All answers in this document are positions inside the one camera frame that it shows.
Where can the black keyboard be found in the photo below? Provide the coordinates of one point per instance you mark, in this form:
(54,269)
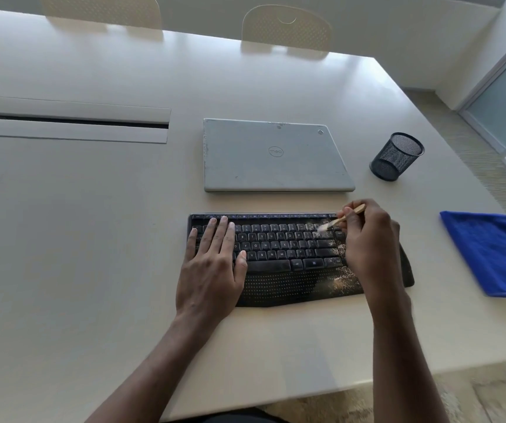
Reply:
(288,268)

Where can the black mesh pen holder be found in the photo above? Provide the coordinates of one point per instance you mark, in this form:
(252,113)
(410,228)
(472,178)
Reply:
(396,157)

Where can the person's right hand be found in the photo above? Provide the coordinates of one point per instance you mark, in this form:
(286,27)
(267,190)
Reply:
(372,251)

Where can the person's left hand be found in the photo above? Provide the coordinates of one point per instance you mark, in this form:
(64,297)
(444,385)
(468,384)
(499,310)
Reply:
(211,277)

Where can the cream perforated chair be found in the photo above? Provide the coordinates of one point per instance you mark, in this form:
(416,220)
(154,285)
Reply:
(99,8)
(286,28)

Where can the small wooden brush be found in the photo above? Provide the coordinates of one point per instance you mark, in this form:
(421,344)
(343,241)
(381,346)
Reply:
(358,210)

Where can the person's black clothing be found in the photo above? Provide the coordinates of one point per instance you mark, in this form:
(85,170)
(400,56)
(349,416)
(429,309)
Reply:
(240,416)

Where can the blue microfibre cloth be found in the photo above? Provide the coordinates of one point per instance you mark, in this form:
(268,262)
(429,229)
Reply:
(488,251)

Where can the person's right forearm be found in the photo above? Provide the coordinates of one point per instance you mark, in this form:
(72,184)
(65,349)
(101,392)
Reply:
(407,374)

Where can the person's left forearm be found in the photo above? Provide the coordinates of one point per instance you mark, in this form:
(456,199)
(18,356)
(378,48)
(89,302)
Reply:
(138,374)

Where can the frosted glass door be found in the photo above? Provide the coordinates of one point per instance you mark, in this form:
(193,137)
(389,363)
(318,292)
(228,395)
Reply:
(504,101)

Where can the silver laptop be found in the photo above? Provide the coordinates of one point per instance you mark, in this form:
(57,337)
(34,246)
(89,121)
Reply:
(262,162)

